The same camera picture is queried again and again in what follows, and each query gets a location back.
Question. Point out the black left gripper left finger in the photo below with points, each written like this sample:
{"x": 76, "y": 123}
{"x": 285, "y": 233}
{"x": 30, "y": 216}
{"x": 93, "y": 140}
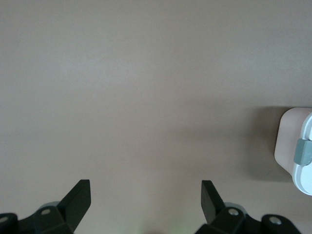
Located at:
{"x": 73, "y": 207}

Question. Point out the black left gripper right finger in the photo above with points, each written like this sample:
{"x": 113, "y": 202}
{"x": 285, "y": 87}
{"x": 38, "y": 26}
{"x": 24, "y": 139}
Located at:
{"x": 212, "y": 207}

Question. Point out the white box lid grey clips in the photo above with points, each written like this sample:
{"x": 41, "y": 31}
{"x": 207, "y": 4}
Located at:
{"x": 304, "y": 180}

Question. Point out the pink translucent plastic box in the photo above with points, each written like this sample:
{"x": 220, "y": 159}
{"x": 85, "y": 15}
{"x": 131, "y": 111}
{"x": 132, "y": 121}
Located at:
{"x": 286, "y": 146}

